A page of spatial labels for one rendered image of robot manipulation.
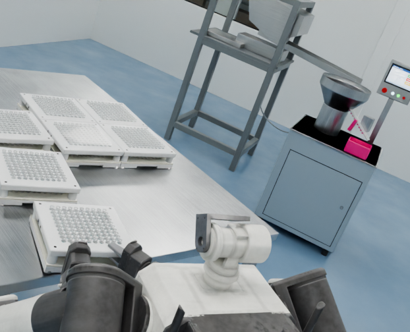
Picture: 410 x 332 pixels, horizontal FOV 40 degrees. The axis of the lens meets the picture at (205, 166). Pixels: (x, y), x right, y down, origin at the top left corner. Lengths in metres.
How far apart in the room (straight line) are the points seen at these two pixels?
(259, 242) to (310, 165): 2.97
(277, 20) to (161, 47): 2.75
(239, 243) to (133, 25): 6.44
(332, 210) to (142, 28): 4.05
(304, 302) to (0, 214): 0.98
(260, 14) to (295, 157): 1.32
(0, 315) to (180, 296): 0.30
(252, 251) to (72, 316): 0.30
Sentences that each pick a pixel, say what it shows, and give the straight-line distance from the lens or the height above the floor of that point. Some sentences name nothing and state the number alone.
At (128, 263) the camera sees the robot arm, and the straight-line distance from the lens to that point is 1.51.
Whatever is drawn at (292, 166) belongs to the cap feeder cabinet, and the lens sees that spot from 3.93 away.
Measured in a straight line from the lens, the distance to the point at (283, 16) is 4.62.
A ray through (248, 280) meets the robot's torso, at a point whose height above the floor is 1.25.
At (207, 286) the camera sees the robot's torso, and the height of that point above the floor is 1.25.
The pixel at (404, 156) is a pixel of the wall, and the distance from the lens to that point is 6.63.
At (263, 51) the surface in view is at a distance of 4.79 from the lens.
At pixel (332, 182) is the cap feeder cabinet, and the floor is 0.54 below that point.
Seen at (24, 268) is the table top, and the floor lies 0.86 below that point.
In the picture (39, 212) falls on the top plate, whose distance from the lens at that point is 1.64.
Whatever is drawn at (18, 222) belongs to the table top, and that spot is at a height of 0.86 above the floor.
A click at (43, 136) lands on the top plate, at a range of 2.10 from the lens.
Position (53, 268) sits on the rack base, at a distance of 1.53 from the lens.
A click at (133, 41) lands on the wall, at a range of 7.29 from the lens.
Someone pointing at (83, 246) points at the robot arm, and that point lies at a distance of 1.45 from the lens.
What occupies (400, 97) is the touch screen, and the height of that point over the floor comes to 1.18.
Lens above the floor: 1.78
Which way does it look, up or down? 22 degrees down
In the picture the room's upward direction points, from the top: 21 degrees clockwise
